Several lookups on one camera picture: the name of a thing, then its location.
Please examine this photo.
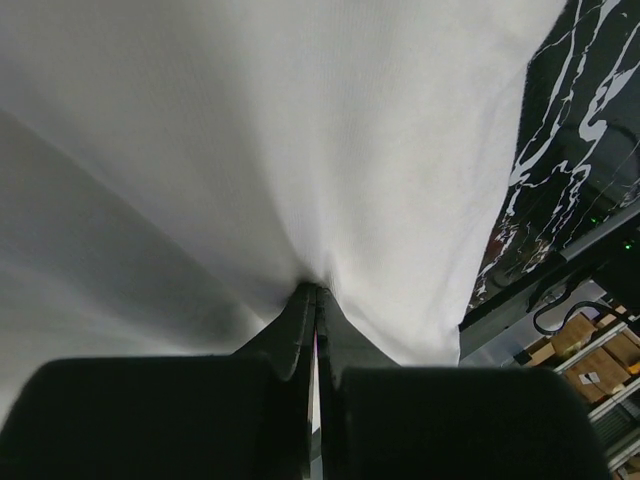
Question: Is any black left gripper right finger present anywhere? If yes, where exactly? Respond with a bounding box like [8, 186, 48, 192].
[316, 288, 610, 479]

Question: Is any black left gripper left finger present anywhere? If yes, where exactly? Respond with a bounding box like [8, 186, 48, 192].
[1, 284, 317, 479]

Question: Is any white printed t-shirt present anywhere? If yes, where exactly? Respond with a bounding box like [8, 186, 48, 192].
[1, 1, 566, 411]

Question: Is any black marble pattern mat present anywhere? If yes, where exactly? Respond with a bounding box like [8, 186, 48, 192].
[469, 1, 639, 309]

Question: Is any aluminium rail frame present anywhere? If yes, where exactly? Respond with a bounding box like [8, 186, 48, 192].
[460, 203, 639, 367]

